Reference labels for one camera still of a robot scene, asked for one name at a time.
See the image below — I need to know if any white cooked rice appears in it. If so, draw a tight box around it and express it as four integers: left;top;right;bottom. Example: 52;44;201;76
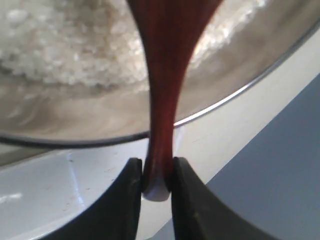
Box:
0;0;266;88

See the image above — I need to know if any steel bowl of rice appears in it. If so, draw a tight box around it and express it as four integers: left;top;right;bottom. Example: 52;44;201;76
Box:
0;0;320;148

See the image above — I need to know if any dark brown wooden spoon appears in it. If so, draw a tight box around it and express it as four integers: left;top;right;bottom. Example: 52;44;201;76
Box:
128;0;220;202

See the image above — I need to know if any white rectangular tray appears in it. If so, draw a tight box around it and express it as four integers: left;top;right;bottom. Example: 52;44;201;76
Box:
0;134;186;240

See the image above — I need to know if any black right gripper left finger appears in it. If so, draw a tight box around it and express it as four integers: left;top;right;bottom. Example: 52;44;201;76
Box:
47;158;142;240

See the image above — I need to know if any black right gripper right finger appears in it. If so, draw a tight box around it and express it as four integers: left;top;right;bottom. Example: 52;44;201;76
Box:
171;157;273;240

